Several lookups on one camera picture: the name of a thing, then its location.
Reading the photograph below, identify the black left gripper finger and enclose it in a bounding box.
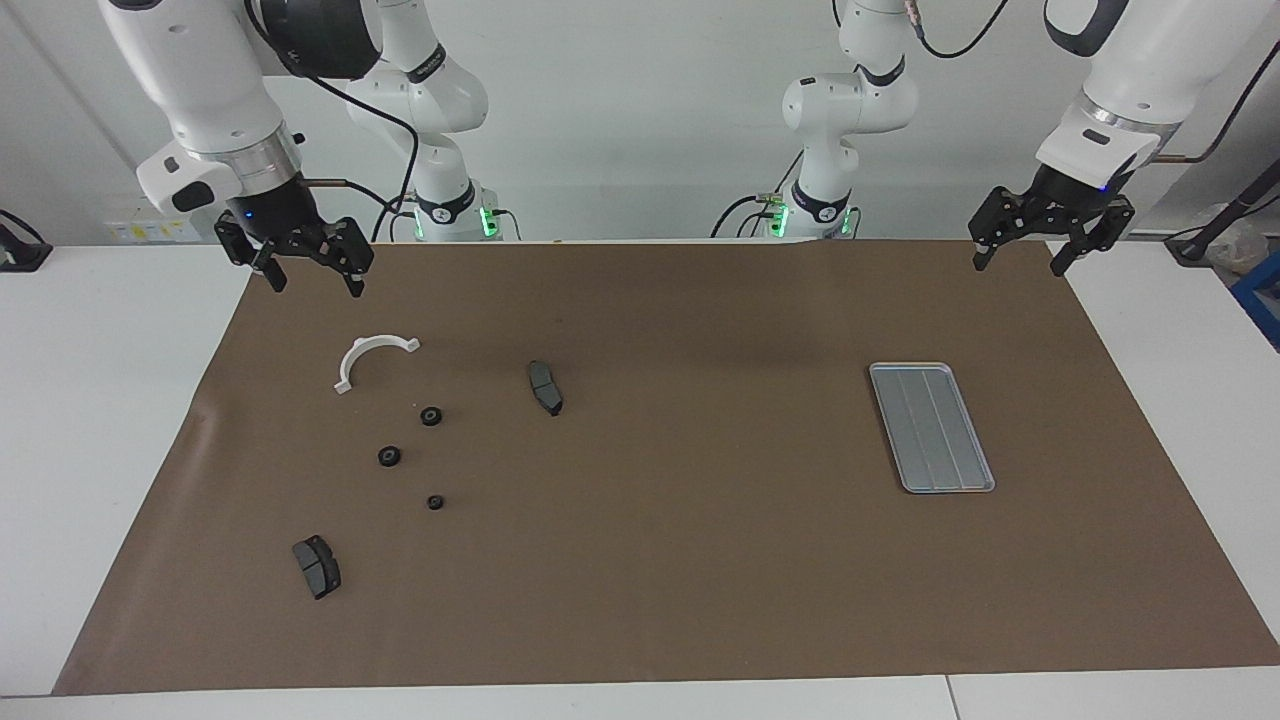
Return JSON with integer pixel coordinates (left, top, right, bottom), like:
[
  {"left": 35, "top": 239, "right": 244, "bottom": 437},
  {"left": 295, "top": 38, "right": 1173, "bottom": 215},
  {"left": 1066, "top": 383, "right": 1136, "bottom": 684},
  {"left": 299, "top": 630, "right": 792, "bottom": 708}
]
[
  {"left": 968, "top": 188, "right": 1013, "bottom": 271},
  {"left": 1050, "top": 198, "right": 1136, "bottom": 278}
]

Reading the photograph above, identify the silver metal tray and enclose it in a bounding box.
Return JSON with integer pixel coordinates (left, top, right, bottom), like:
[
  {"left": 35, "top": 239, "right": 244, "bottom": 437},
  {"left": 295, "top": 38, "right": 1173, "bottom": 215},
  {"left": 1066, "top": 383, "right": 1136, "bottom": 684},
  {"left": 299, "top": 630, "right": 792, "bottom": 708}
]
[{"left": 868, "top": 362, "right": 997, "bottom": 495}]

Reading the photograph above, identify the black tripod leg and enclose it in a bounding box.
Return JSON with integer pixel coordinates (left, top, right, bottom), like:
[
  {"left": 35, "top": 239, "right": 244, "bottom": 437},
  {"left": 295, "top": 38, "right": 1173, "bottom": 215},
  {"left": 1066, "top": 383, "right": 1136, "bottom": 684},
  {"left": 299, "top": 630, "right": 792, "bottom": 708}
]
[{"left": 1165, "top": 158, "right": 1280, "bottom": 263}]

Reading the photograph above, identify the clear plastic bag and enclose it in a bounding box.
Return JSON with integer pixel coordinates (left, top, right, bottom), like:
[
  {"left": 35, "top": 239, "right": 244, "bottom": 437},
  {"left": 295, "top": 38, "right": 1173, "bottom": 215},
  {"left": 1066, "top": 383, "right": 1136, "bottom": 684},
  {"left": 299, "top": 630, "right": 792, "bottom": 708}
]
[{"left": 1212, "top": 220, "right": 1277, "bottom": 277}]

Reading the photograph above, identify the long grey brake pad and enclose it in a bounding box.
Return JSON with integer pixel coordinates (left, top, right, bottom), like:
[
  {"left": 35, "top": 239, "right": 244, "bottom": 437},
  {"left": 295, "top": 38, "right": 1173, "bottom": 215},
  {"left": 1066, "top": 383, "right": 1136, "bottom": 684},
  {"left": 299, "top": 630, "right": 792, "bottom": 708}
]
[{"left": 527, "top": 360, "right": 564, "bottom": 418}]

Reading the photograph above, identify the black stand foot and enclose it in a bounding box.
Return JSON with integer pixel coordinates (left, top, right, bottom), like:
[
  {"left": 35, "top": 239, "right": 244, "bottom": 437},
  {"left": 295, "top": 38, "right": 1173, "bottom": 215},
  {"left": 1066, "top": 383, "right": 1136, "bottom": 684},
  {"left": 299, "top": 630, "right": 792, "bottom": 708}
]
[{"left": 0, "top": 208, "right": 53, "bottom": 273}]

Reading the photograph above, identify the short grey brake pad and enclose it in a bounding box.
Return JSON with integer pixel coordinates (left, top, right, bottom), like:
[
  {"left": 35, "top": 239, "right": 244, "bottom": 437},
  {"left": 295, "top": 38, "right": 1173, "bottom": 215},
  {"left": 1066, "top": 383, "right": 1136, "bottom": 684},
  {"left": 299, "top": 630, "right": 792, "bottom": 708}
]
[{"left": 292, "top": 535, "right": 342, "bottom": 601}]

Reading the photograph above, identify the brown table mat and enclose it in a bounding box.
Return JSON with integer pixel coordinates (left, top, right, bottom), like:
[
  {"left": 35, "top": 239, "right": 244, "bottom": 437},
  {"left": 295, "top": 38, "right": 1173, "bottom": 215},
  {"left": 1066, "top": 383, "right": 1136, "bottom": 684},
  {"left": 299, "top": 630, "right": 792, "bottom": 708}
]
[{"left": 52, "top": 238, "right": 1280, "bottom": 696}]

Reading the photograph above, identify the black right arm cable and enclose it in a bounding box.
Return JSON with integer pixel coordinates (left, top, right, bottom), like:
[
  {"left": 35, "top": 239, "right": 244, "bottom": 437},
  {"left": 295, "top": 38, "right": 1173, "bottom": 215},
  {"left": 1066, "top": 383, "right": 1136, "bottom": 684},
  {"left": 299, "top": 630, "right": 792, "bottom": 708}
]
[{"left": 245, "top": 0, "right": 421, "bottom": 246}]

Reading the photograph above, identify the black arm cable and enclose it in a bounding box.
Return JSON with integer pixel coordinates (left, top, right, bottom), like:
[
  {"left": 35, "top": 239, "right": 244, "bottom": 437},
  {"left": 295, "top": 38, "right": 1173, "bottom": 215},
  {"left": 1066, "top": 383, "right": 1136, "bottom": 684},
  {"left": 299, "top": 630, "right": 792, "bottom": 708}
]
[
  {"left": 245, "top": 0, "right": 421, "bottom": 246},
  {"left": 905, "top": 0, "right": 1280, "bottom": 166}
]

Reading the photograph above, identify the white curved plastic bracket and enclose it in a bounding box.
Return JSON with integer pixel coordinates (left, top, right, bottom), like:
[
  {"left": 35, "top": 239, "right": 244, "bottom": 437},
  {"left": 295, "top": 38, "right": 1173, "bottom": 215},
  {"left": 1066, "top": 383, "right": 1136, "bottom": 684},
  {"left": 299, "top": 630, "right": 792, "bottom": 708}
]
[{"left": 333, "top": 335, "right": 422, "bottom": 395}]

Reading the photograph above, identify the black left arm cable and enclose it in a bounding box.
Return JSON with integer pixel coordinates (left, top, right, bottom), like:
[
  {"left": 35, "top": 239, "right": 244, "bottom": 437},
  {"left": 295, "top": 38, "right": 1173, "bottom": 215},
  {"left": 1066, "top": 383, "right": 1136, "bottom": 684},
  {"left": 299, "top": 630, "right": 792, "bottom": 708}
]
[{"left": 905, "top": 0, "right": 1280, "bottom": 166}]

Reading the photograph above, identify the white wall outlet box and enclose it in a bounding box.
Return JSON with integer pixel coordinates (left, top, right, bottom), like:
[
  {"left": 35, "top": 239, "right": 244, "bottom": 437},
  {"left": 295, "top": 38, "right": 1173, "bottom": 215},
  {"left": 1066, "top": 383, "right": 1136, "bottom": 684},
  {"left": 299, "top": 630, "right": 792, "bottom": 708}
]
[{"left": 105, "top": 218, "right": 216, "bottom": 244}]

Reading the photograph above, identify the blue frame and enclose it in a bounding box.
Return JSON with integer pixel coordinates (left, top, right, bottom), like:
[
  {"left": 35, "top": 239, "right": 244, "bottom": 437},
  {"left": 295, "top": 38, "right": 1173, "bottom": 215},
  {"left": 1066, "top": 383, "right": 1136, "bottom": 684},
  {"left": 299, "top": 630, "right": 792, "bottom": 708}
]
[{"left": 1230, "top": 250, "right": 1280, "bottom": 351}]

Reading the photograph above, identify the black base cable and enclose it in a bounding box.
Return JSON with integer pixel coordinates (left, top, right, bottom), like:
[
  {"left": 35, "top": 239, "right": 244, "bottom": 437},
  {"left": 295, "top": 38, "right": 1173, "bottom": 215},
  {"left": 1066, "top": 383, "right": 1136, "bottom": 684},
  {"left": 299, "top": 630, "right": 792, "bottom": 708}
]
[{"left": 712, "top": 195, "right": 791, "bottom": 239}]

